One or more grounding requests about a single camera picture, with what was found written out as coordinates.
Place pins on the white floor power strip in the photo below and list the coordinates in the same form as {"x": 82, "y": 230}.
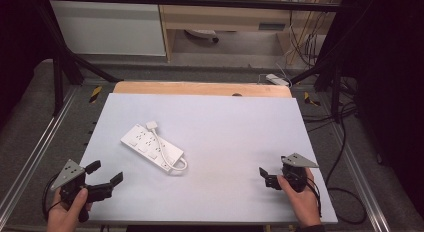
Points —
{"x": 276, "y": 79}

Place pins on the person's left hand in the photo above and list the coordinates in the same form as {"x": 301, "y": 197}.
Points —
{"x": 65, "y": 217}

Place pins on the black metal frame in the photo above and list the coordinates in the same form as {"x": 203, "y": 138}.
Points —
{"x": 200, "y": 1}

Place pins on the wooden table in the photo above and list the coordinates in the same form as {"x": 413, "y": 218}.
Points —
{"x": 200, "y": 88}

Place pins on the dark curtain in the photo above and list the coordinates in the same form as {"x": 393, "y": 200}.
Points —
{"x": 16, "y": 42}
{"x": 390, "y": 75}

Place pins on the white plug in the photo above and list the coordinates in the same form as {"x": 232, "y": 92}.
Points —
{"x": 151, "y": 125}

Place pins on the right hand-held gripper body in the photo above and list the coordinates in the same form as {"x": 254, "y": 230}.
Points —
{"x": 296, "y": 173}

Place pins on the chair base with caster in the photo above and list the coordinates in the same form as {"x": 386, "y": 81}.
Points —
{"x": 200, "y": 33}

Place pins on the aluminium floor rail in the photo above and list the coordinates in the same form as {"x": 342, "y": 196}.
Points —
{"x": 366, "y": 192}
{"x": 35, "y": 152}

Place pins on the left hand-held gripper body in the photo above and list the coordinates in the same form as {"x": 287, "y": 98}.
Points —
{"x": 68, "y": 173}

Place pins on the person's right hand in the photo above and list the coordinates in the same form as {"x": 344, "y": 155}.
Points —
{"x": 305, "y": 205}

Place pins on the white cabinet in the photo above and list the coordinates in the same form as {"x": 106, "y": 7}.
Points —
{"x": 106, "y": 28}

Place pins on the wooden desk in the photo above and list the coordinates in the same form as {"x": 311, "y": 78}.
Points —
{"x": 216, "y": 17}

